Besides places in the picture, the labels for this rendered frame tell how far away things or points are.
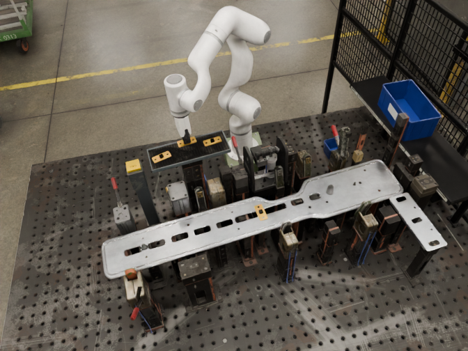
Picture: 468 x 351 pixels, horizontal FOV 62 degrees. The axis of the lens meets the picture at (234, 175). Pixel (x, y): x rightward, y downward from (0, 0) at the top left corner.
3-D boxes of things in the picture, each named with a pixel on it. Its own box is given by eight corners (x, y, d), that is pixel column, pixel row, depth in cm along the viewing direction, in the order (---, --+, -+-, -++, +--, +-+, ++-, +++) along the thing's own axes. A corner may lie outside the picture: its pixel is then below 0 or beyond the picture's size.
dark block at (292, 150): (283, 207, 213) (287, 154, 180) (278, 197, 217) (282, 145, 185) (292, 204, 214) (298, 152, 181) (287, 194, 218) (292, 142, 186)
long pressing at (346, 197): (106, 287, 158) (104, 285, 156) (100, 241, 171) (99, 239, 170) (407, 193, 180) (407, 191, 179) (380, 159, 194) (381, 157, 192)
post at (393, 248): (391, 253, 192) (408, 221, 170) (379, 235, 199) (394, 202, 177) (402, 249, 193) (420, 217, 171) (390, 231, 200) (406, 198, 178)
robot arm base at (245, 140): (225, 137, 233) (222, 115, 218) (257, 135, 232) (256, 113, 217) (226, 163, 222) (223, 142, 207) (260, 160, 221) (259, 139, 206)
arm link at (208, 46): (239, 54, 155) (198, 118, 154) (209, 41, 162) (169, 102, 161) (231, 41, 147) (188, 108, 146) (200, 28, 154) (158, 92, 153)
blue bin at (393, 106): (402, 142, 194) (410, 122, 184) (376, 103, 214) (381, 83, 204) (433, 136, 196) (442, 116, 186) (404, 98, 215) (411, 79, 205)
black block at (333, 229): (322, 270, 189) (330, 239, 166) (312, 251, 195) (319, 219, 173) (337, 265, 190) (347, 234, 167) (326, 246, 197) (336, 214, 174)
